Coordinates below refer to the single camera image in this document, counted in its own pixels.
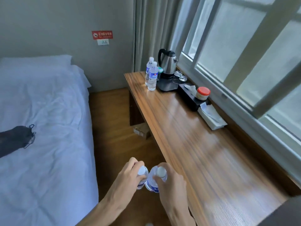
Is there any person's left hand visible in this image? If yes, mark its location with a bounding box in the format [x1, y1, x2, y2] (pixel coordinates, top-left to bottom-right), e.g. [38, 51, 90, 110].
[103, 157, 147, 209]

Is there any white tissue pack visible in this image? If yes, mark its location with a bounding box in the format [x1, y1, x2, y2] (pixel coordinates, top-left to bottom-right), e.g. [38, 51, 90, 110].
[197, 102, 228, 131]

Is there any red-lidded white jar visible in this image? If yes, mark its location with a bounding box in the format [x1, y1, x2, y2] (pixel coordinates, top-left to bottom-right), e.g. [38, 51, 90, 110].
[196, 86, 211, 101]

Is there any white tissue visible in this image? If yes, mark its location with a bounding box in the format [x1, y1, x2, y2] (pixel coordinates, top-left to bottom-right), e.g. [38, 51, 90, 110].
[184, 84, 197, 96]

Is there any red wall sign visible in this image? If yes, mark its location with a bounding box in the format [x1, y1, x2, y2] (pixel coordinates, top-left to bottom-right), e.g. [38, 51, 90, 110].
[91, 30, 113, 40]

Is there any person's left forearm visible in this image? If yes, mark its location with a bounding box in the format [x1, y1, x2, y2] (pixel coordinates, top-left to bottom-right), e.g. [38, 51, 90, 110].
[76, 197, 129, 226]

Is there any dark chair back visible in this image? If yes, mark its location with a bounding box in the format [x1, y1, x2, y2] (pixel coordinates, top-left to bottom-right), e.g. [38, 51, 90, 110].
[257, 195, 301, 226]

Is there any stainless steel electric kettle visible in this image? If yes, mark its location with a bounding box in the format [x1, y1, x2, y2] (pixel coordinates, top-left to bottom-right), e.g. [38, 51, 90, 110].
[158, 48, 179, 75]

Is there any black kettle tray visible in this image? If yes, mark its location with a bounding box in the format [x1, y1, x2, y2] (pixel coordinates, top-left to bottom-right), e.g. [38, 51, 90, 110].
[156, 72, 183, 92]

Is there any person's right forearm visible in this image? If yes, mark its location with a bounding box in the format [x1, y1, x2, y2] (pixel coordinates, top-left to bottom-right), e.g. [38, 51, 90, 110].
[161, 202, 197, 226]

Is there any black tissue box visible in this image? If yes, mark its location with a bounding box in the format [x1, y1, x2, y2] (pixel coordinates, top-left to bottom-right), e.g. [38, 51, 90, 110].
[177, 83, 211, 112]

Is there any white bed duvet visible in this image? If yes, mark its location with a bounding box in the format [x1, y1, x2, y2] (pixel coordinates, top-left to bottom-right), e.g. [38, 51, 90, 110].
[0, 65, 99, 226]

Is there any person's right hand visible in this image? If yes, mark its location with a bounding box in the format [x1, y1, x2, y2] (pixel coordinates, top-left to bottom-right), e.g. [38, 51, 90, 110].
[152, 162, 187, 210]

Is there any small cardboard box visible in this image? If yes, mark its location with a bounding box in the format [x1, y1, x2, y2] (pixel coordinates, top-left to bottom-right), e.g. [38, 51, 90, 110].
[133, 122, 152, 140]

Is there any white pillow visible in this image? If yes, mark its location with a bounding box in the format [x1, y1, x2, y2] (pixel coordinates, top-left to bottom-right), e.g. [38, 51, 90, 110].
[0, 54, 92, 89]

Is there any black drawstring bag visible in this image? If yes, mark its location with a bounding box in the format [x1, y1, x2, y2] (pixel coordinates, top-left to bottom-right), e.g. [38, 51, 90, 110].
[0, 124, 37, 159]

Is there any grey curtain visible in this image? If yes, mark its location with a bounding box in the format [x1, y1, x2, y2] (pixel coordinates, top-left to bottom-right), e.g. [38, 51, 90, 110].
[132, 0, 188, 73]

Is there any clear plastic water bottle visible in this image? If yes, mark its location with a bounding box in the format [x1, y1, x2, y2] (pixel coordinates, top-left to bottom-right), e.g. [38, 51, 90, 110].
[136, 165, 149, 190]
[145, 165, 167, 193]
[147, 62, 158, 91]
[145, 57, 155, 86]

